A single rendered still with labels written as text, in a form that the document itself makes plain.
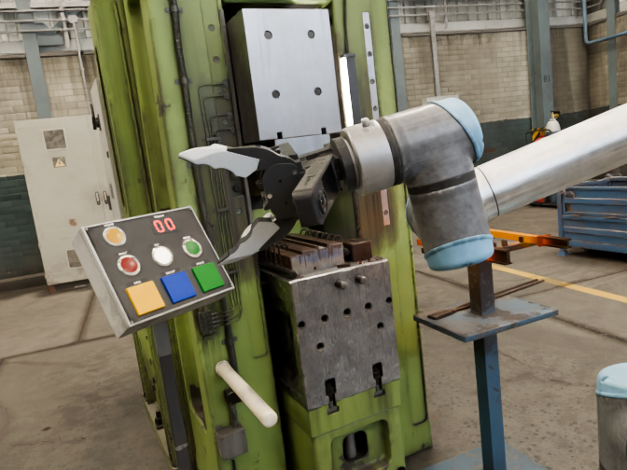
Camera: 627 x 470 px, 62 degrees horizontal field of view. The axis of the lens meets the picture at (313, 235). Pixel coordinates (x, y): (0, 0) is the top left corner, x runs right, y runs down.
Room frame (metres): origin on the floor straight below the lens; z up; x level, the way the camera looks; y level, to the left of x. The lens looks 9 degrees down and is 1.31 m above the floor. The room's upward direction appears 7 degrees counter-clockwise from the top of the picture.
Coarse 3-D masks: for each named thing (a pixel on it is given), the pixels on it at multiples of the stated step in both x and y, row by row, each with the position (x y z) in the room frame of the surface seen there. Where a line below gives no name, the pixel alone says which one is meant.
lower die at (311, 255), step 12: (288, 240) 1.94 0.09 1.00; (312, 240) 1.86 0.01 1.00; (324, 240) 1.88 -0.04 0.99; (264, 252) 1.91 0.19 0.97; (276, 252) 1.82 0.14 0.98; (288, 252) 1.79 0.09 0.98; (300, 252) 1.72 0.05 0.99; (312, 252) 1.73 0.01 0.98; (324, 252) 1.75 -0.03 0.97; (336, 252) 1.76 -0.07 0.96; (288, 264) 1.71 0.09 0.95; (300, 264) 1.71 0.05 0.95; (312, 264) 1.72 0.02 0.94; (324, 264) 1.74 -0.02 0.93; (336, 264) 1.76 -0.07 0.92
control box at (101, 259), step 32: (96, 224) 1.31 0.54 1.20; (128, 224) 1.37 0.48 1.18; (192, 224) 1.50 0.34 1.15; (96, 256) 1.25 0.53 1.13; (128, 256) 1.30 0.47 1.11; (192, 256) 1.43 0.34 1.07; (96, 288) 1.27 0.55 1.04; (160, 288) 1.30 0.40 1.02; (224, 288) 1.42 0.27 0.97; (128, 320) 1.20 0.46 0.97; (160, 320) 1.30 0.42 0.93
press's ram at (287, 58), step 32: (256, 32) 1.68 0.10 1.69; (288, 32) 1.73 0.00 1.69; (320, 32) 1.78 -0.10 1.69; (256, 64) 1.68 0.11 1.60; (288, 64) 1.73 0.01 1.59; (320, 64) 1.77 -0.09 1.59; (256, 96) 1.67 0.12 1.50; (288, 96) 1.72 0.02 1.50; (320, 96) 1.77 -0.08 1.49; (256, 128) 1.68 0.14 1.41; (288, 128) 1.71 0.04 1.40; (320, 128) 1.76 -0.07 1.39
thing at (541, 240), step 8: (496, 232) 1.85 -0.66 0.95; (504, 232) 1.81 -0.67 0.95; (512, 232) 1.79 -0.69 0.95; (528, 240) 1.70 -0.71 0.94; (536, 240) 1.67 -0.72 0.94; (544, 240) 1.65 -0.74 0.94; (552, 240) 1.61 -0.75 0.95; (560, 240) 1.58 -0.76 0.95; (568, 240) 1.57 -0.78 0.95; (560, 248) 1.58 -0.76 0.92
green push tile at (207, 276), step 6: (204, 264) 1.43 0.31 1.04; (210, 264) 1.44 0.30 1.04; (192, 270) 1.39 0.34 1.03; (198, 270) 1.40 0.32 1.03; (204, 270) 1.41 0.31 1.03; (210, 270) 1.42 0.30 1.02; (216, 270) 1.44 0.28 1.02; (198, 276) 1.39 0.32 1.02; (204, 276) 1.40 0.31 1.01; (210, 276) 1.41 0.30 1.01; (216, 276) 1.43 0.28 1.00; (198, 282) 1.38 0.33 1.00; (204, 282) 1.39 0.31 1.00; (210, 282) 1.40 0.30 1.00; (216, 282) 1.41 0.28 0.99; (222, 282) 1.43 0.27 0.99; (204, 288) 1.38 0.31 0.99; (210, 288) 1.39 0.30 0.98
